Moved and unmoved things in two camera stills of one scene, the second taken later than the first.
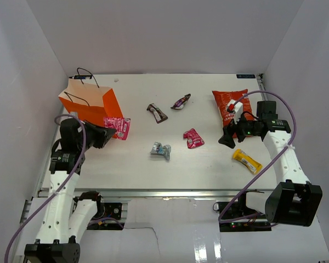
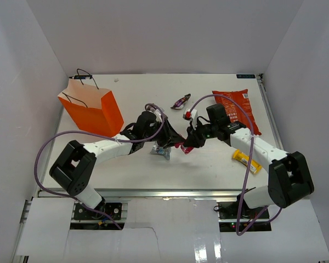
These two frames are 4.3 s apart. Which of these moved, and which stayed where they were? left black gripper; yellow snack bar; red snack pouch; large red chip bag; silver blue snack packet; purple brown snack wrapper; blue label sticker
Moved: left black gripper; red snack pouch
Stayed: yellow snack bar; large red chip bag; purple brown snack wrapper; blue label sticker; silver blue snack packet
